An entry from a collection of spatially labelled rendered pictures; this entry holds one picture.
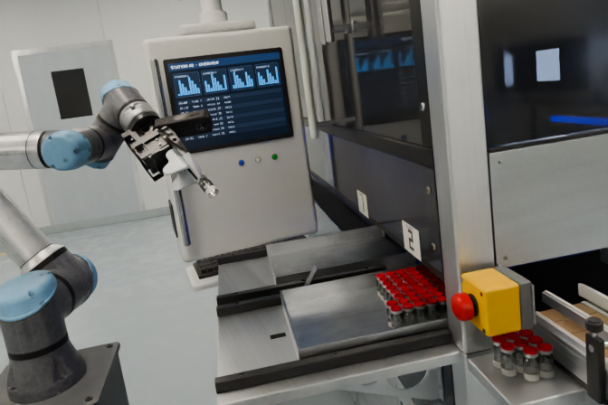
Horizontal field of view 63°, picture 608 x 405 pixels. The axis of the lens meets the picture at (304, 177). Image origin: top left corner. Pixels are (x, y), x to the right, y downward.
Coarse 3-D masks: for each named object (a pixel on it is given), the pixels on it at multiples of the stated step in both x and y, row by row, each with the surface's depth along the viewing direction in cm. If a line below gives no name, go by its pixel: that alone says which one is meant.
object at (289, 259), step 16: (304, 240) 142; (320, 240) 143; (336, 240) 144; (352, 240) 145; (368, 240) 143; (384, 240) 141; (272, 256) 141; (288, 256) 139; (304, 256) 137; (320, 256) 135; (336, 256) 134; (352, 256) 132; (368, 256) 131; (384, 256) 129; (400, 256) 120; (272, 272) 126; (288, 272) 127; (304, 272) 117; (320, 272) 117; (336, 272) 118
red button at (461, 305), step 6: (456, 294) 73; (462, 294) 72; (456, 300) 72; (462, 300) 71; (468, 300) 71; (456, 306) 72; (462, 306) 71; (468, 306) 71; (456, 312) 72; (462, 312) 71; (468, 312) 71; (462, 318) 71; (468, 318) 71
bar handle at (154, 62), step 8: (152, 64) 152; (152, 72) 153; (160, 80) 154; (160, 88) 154; (160, 96) 154; (160, 104) 154; (160, 112) 155; (176, 192) 159; (176, 200) 160; (176, 208) 161; (184, 208) 161; (184, 216) 161; (184, 224) 161; (184, 232) 162; (184, 240) 162
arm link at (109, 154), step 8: (96, 120) 107; (104, 120) 106; (96, 128) 104; (104, 128) 106; (112, 128) 107; (104, 136) 104; (112, 136) 107; (120, 136) 108; (104, 144) 103; (112, 144) 107; (120, 144) 110; (104, 152) 104; (112, 152) 109; (104, 160) 109; (96, 168) 110
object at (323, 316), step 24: (312, 288) 109; (336, 288) 109; (360, 288) 110; (288, 312) 97; (312, 312) 103; (336, 312) 101; (360, 312) 100; (384, 312) 99; (312, 336) 93; (336, 336) 92; (360, 336) 84; (384, 336) 85
